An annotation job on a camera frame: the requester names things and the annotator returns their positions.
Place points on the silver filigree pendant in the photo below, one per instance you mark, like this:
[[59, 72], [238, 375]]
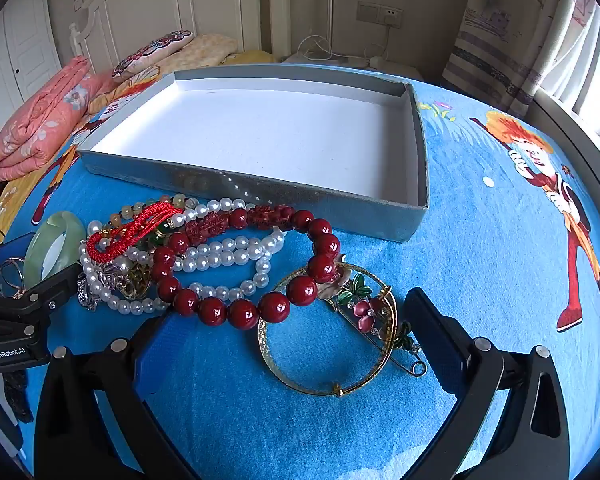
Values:
[[87, 292]]

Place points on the gold bangle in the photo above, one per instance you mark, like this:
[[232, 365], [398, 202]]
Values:
[[336, 389]]

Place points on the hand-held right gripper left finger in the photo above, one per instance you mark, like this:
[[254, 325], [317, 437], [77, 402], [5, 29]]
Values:
[[164, 342]]

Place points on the white wall socket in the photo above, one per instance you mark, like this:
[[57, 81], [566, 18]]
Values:
[[379, 14]]

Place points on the cream floral pillow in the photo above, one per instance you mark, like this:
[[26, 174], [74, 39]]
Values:
[[210, 47]]

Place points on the thin metal pole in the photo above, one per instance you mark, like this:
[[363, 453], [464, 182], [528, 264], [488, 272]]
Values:
[[330, 5]]

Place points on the pink floral folded quilt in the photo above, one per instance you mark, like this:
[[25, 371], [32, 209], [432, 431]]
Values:
[[40, 120]]

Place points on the printed curtain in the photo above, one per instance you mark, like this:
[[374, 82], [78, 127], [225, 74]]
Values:
[[495, 35]]

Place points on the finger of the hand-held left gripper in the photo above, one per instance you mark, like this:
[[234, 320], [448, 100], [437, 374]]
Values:
[[50, 287], [10, 250]]

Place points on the embroidered patterned pillow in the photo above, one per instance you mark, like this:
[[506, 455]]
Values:
[[155, 52]]

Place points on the enamel flower brooch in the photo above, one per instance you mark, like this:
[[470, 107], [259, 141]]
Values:
[[367, 307]]

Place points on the grey cardboard box tray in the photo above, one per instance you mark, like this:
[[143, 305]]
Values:
[[280, 135]]

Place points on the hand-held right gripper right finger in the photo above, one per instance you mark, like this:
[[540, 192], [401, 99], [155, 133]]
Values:
[[420, 310]]

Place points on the pale green jade bangle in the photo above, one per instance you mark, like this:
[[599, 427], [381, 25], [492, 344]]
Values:
[[70, 227]]

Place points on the white wooden headboard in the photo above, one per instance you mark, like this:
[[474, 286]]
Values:
[[145, 0]]

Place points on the white wardrobe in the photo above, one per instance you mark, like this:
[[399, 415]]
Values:
[[25, 35]]

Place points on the blue cartoon printed blanket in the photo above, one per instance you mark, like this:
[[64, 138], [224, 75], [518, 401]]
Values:
[[480, 260]]

